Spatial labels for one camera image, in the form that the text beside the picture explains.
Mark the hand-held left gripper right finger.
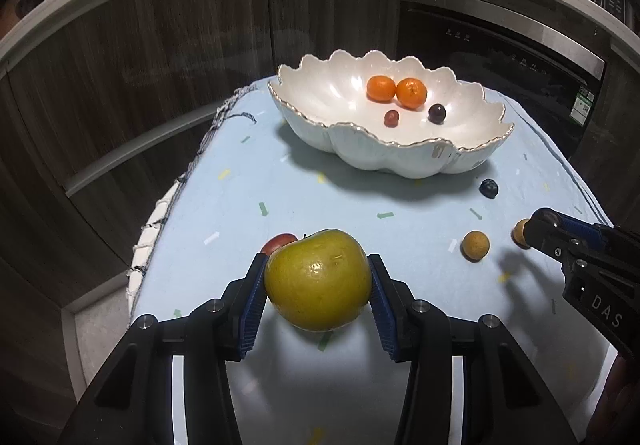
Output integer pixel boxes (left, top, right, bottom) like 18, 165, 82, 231
367, 253, 588, 445

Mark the green apple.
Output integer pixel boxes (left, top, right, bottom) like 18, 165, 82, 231
263, 228, 373, 332

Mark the narrow dark wood cabinet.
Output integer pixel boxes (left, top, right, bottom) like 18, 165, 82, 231
570, 40, 640, 231

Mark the light blue patterned cloth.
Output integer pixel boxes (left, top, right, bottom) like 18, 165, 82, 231
127, 75, 621, 445

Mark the tan longan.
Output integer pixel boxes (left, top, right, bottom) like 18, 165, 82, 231
511, 218, 532, 251
460, 230, 491, 262

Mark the person's right hand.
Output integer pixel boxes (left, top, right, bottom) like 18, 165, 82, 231
587, 355, 640, 441

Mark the white scalloped bowl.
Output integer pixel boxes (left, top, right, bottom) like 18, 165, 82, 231
267, 49, 516, 174

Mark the built-in black dishwasher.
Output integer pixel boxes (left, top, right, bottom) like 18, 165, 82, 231
397, 0, 608, 161

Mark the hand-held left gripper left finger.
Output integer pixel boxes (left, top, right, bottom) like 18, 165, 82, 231
57, 252, 271, 445

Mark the orange mandarin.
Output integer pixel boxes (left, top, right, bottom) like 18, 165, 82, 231
366, 76, 397, 103
395, 77, 428, 110

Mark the red oblong grape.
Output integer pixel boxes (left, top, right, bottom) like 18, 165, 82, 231
260, 233, 300, 257

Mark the dark wood kitchen cabinet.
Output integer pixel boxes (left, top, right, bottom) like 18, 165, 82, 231
0, 0, 401, 376

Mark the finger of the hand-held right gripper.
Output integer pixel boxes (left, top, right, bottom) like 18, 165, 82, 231
555, 215, 616, 248
525, 208, 576, 261

